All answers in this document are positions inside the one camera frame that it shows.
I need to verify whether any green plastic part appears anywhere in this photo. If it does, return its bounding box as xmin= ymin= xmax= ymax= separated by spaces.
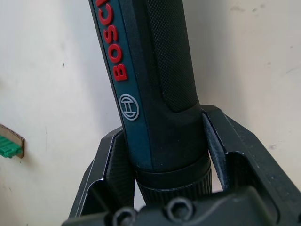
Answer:
xmin=0 ymin=135 xmax=22 ymax=159

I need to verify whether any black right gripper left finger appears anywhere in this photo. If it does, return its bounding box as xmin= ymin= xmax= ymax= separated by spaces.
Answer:
xmin=68 ymin=129 xmax=136 ymax=218

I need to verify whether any blue black electric screwdriver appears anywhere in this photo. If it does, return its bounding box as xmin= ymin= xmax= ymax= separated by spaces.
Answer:
xmin=88 ymin=0 xmax=213 ymax=207

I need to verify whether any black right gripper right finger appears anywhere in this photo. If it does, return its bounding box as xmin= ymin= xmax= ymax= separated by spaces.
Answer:
xmin=200 ymin=105 xmax=301 ymax=226

